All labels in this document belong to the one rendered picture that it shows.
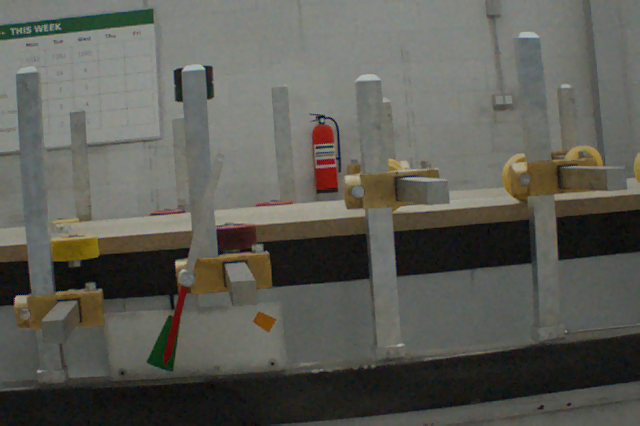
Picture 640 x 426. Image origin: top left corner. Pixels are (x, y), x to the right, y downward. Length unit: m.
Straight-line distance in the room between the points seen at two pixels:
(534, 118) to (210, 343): 0.58
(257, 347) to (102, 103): 7.21
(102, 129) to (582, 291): 7.05
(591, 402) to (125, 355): 0.72
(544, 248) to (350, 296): 0.35
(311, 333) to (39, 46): 7.12
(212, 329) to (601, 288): 0.69
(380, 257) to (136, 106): 7.19
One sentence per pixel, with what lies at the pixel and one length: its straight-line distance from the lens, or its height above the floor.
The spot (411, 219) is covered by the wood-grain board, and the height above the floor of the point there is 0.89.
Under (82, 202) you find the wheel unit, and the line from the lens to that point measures 2.99.
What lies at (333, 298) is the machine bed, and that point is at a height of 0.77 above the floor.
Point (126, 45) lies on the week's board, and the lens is 9.08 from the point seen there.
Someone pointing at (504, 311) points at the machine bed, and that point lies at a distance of 2.18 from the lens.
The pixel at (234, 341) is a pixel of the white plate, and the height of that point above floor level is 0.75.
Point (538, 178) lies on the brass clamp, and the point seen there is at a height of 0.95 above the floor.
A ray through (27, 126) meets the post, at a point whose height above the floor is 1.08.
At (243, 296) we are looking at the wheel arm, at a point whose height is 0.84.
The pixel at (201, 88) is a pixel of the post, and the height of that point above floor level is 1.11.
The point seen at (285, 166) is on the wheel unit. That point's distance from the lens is 2.99.
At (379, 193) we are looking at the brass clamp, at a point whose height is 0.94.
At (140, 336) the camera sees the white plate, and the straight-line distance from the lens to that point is 1.90.
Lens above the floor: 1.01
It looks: 3 degrees down
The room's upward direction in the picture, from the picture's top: 4 degrees counter-clockwise
